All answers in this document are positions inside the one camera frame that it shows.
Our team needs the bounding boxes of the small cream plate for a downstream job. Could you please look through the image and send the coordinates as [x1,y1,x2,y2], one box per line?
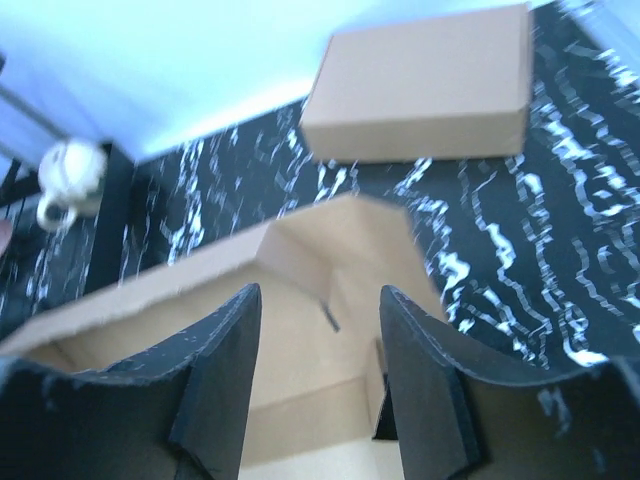
[36,138,108,232]

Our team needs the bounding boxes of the closed brown cardboard box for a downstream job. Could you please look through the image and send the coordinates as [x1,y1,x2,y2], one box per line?
[300,3,533,163]

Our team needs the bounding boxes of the brown cardboard box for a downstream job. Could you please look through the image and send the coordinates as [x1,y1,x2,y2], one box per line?
[1,194,444,479]
[300,3,533,163]

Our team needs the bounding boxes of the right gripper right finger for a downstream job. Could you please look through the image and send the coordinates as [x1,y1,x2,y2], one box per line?
[379,285,639,479]

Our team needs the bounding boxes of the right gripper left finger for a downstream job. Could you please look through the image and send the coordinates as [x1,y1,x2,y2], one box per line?
[1,283,262,479]

